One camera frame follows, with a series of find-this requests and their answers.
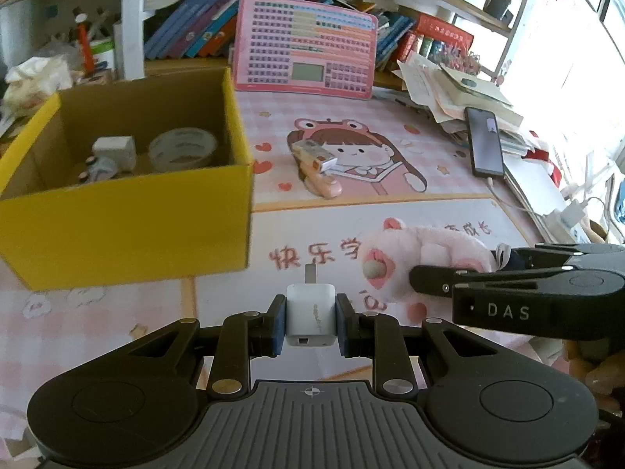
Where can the clear packing tape roll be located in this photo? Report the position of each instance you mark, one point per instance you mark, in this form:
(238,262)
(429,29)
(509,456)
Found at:
(166,154)

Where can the white wall charger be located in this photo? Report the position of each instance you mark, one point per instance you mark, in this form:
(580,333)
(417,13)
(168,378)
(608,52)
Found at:
(569,214)

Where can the person's right hand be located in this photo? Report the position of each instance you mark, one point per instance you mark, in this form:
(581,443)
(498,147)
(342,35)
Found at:
(603,376)

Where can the red bottle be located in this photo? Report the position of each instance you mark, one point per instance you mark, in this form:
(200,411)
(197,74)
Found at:
(84,44)

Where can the pink plush pig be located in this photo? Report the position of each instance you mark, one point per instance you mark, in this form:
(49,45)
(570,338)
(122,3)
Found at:
(405,254)

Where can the black smartphone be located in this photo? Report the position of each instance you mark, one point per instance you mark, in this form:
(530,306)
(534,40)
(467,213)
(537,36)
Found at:
(483,141)

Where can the pink printed tablecloth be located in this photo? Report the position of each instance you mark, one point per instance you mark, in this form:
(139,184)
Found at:
(342,224)

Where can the white green can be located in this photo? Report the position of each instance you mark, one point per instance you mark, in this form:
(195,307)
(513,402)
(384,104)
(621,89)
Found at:
(102,54)

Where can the white rectangular block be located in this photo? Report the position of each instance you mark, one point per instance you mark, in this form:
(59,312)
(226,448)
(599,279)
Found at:
(114,151)

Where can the red book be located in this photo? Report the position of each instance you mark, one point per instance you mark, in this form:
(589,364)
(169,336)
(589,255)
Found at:
(439,34)

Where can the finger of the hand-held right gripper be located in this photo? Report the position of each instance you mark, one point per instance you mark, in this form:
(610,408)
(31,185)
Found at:
(439,281)
(532,256)

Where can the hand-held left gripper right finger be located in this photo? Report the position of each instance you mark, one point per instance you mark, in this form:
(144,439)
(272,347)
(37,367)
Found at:
(344,327)

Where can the pink toy laptop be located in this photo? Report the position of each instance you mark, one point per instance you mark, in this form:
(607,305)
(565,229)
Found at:
(302,44)

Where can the stack of papers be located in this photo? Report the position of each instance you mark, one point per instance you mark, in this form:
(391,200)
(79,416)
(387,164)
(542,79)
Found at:
(439,93)

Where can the yellow cardboard box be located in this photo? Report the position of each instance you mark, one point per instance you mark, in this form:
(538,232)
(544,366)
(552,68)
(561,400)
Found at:
(122,224)

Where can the white shelf post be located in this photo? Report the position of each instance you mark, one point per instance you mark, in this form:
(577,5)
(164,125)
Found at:
(133,19)

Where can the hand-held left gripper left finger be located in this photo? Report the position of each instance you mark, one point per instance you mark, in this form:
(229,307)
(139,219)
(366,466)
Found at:
(279,325)

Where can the row of colourful books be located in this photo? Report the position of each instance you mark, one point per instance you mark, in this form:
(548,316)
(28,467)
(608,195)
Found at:
(195,24)

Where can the white charger cube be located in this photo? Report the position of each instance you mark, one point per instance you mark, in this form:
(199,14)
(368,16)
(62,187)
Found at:
(310,312)

